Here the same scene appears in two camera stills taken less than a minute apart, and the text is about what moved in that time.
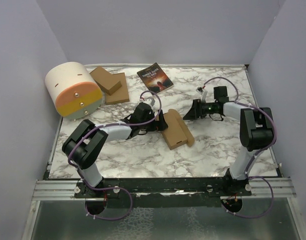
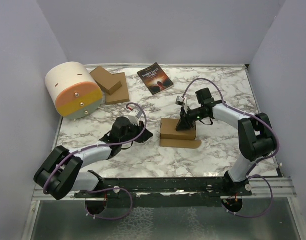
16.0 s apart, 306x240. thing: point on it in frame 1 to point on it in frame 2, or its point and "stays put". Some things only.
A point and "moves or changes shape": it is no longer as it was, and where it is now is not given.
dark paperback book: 155,78 stays put
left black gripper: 160,125 to 146,136
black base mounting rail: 113,188 stays put
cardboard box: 177,132 moves or changes shape
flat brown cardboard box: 121,95 stays put
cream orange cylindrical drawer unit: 74,90 stays put
